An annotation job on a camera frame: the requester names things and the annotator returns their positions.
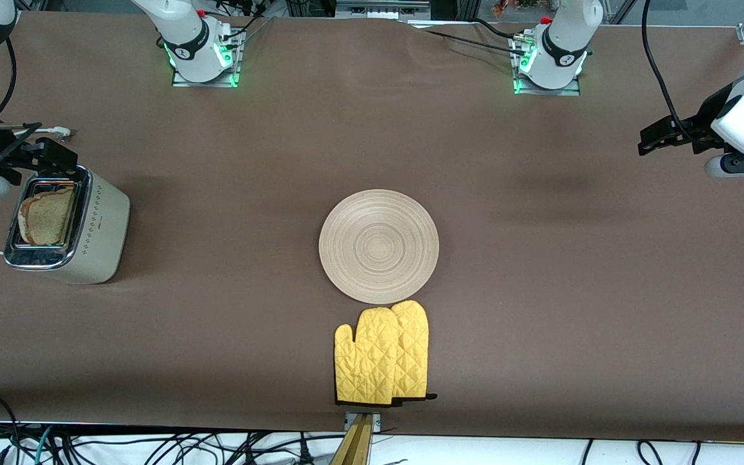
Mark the round wooden plate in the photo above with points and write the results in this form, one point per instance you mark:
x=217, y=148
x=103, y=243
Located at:
x=378, y=245

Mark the small silver metal bracket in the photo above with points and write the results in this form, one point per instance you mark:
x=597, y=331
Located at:
x=377, y=423

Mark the silver metal equipment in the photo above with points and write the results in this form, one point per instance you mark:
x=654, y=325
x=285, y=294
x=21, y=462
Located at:
x=378, y=10

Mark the table cover sheet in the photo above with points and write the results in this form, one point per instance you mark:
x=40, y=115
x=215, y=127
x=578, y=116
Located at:
x=249, y=129

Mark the beige and chrome toaster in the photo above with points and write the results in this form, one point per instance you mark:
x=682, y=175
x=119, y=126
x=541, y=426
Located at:
x=104, y=239

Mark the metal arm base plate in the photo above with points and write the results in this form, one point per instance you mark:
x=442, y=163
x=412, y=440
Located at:
x=185, y=82
x=546, y=92

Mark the yellow wooden bar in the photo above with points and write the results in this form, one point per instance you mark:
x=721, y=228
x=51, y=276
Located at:
x=354, y=445

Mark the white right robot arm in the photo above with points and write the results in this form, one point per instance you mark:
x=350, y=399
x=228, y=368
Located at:
x=188, y=39

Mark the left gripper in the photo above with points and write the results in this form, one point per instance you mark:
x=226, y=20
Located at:
x=697, y=128

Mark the yellow quilted oven mitt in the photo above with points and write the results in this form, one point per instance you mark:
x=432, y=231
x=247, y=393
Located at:
x=365, y=361
x=414, y=349

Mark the bread slice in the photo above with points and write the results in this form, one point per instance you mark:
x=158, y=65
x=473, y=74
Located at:
x=49, y=216

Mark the orange background object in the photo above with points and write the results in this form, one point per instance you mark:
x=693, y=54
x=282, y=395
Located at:
x=514, y=6

